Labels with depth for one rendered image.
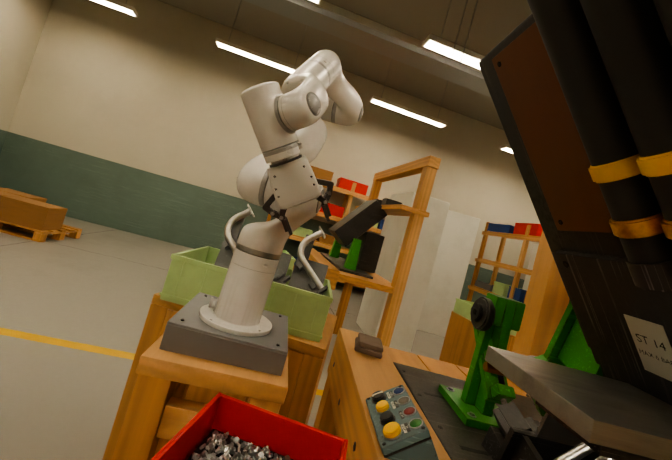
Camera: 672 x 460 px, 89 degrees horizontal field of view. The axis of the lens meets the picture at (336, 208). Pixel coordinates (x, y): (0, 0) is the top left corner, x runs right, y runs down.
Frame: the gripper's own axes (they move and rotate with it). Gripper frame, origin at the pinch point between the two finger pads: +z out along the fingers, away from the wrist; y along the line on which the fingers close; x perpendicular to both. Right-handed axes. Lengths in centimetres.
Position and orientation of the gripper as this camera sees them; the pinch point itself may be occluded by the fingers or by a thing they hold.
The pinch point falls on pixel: (308, 223)
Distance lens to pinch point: 80.3
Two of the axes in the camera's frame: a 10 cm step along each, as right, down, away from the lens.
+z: 3.1, 9.2, 2.5
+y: -9.4, 3.4, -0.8
